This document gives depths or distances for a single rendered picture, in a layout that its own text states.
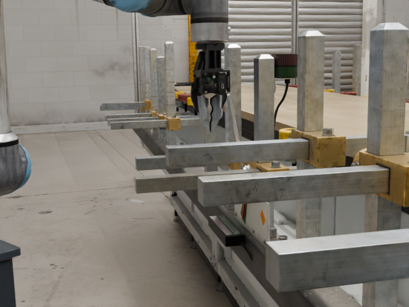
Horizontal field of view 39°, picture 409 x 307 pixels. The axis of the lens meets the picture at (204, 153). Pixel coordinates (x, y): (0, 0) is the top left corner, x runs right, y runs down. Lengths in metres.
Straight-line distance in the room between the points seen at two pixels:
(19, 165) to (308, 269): 1.38
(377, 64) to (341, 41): 9.51
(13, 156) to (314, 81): 0.99
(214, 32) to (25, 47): 7.57
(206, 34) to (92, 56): 7.58
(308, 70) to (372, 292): 0.38
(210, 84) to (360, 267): 0.94
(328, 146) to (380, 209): 0.19
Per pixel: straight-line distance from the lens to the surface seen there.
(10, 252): 1.62
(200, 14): 1.34
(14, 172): 1.73
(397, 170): 0.72
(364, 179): 0.73
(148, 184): 1.16
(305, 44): 0.99
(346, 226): 1.38
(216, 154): 0.91
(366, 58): 2.83
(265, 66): 1.23
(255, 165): 1.24
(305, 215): 1.03
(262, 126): 1.23
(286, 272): 0.43
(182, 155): 0.90
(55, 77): 8.84
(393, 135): 0.78
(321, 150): 0.93
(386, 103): 0.77
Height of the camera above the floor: 1.10
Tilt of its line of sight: 10 degrees down
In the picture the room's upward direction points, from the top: 1 degrees counter-clockwise
